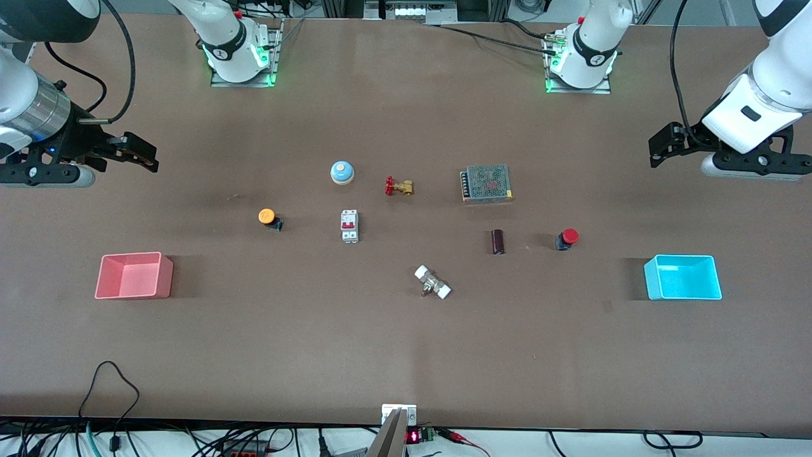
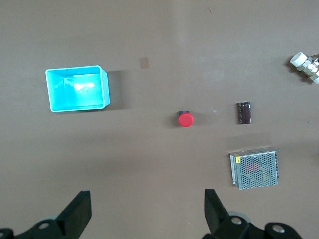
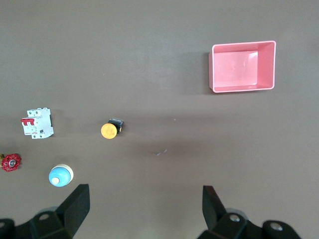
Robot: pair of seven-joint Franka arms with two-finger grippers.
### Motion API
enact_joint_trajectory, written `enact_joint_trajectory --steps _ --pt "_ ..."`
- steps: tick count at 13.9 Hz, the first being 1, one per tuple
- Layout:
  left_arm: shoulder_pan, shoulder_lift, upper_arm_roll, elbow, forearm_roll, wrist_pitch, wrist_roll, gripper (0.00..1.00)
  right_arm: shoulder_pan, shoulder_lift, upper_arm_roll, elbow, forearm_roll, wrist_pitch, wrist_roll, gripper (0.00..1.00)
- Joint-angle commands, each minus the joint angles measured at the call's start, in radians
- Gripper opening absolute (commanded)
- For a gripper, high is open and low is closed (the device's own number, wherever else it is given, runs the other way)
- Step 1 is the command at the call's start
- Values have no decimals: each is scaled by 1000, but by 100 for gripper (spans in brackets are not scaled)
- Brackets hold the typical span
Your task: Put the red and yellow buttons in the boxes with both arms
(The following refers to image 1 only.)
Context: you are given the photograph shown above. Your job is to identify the white-capped metal pipe fitting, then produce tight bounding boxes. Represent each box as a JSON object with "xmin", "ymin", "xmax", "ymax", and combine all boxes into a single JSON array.
[{"xmin": 414, "ymin": 265, "xmax": 452, "ymax": 300}]

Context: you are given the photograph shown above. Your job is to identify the pink plastic box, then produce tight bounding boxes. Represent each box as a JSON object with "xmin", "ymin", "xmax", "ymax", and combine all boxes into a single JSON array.
[{"xmin": 95, "ymin": 252, "xmax": 174, "ymax": 300}]

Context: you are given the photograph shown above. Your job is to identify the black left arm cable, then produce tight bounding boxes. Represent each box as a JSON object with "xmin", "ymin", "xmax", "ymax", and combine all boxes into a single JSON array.
[{"xmin": 669, "ymin": 0, "xmax": 706, "ymax": 149}]

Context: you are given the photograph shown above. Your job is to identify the silver equipment panel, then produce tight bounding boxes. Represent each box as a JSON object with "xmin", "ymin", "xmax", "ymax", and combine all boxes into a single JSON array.
[{"xmin": 363, "ymin": 0, "xmax": 459, "ymax": 25}]

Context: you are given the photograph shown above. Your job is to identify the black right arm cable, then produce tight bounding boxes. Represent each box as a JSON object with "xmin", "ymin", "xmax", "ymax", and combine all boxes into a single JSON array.
[{"xmin": 81, "ymin": 0, "xmax": 136, "ymax": 124}]

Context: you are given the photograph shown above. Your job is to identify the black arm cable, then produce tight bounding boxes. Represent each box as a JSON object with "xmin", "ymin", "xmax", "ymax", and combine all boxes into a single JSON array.
[
  {"xmin": 669, "ymin": 0, "xmax": 706, "ymax": 149},
  {"xmin": 81, "ymin": 0, "xmax": 136, "ymax": 124}
]

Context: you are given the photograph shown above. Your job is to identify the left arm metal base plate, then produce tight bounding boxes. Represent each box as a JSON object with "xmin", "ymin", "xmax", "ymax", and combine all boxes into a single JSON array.
[{"xmin": 544, "ymin": 32, "xmax": 613, "ymax": 95}]

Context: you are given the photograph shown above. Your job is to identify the metal mesh power supply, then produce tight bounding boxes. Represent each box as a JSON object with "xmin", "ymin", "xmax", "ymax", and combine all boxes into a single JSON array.
[{"xmin": 460, "ymin": 164, "xmax": 514, "ymax": 204}]

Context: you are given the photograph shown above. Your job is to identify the red alligator clip lead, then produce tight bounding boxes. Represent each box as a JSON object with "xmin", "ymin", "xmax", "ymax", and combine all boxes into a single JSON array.
[{"xmin": 436, "ymin": 428, "xmax": 490, "ymax": 457}]

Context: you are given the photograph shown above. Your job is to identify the black cable on table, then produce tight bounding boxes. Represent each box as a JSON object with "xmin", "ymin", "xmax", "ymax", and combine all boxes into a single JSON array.
[{"xmin": 436, "ymin": 19, "xmax": 560, "ymax": 55}]

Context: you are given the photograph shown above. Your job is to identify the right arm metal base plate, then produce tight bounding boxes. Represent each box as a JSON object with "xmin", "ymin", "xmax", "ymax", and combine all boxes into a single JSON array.
[{"xmin": 211, "ymin": 19, "xmax": 284, "ymax": 88}]

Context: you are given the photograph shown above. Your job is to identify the cyan plastic box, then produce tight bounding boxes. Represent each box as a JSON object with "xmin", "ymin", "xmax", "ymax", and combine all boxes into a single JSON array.
[{"xmin": 644, "ymin": 255, "xmax": 723, "ymax": 301}]

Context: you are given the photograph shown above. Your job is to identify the grey metal camera mount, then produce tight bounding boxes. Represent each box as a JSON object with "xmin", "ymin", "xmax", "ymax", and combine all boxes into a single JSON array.
[{"xmin": 367, "ymin": 404, "xmax": 418, "ymax": 457}]

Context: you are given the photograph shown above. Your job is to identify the black looped cable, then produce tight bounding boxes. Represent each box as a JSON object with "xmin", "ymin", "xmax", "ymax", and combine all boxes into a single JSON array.
[{"xmin": 77, "ymin": 361, "xmax": 141, "ymax": 451}]

